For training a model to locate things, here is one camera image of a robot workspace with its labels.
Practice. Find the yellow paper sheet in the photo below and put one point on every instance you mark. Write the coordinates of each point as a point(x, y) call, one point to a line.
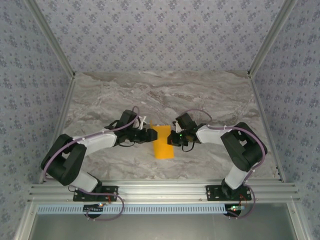
point(163, 150)

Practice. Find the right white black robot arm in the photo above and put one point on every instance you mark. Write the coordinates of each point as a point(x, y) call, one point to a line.
point(207, 136)

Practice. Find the small controller circuit board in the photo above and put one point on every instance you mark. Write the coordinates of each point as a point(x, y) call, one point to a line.
point(235, 208)
point(93, 208)

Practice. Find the grey metal tray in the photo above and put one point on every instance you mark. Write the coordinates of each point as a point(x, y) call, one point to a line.
point(162, 227)

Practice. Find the aluminium frame cross beam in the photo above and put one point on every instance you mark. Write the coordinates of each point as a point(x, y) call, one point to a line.
point(162, 192)

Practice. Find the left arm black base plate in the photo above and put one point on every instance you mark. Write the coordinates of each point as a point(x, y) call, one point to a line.
point(113, 193)

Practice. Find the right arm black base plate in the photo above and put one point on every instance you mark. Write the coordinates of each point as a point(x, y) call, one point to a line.
point(212, 193)

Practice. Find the aluminium table side rail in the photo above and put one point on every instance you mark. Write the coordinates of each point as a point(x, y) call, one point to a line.
point(261, 112)
point(60, 125)

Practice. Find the aluminium frame corner post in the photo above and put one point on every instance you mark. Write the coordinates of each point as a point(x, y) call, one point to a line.
point(53, 37)
point(270, 37)

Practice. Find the aluminium tray side rail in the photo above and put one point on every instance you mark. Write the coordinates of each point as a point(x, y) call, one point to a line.
point(299, 222)
point(25, 222)

